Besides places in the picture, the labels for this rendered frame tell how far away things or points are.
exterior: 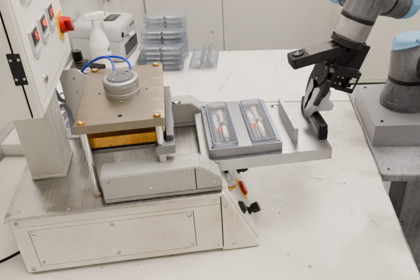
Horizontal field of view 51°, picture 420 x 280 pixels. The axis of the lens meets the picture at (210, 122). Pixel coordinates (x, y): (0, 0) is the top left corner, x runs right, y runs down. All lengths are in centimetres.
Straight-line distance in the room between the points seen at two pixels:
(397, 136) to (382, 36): 181
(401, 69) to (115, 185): 92
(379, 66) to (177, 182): 251
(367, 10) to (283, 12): 250
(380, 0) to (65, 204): 78
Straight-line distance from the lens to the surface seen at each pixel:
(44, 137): 103
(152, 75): 105
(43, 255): 109
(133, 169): 93
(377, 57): 325
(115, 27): 192
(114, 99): 97
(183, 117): 117
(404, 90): 148
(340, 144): 144
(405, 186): 168
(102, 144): 95
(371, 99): 156
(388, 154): 143
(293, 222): 115
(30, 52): 84
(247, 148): 98
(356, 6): 99
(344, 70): 103
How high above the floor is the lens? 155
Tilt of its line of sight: 32 degrees down
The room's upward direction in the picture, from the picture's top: 4 degrees counter-clockwise
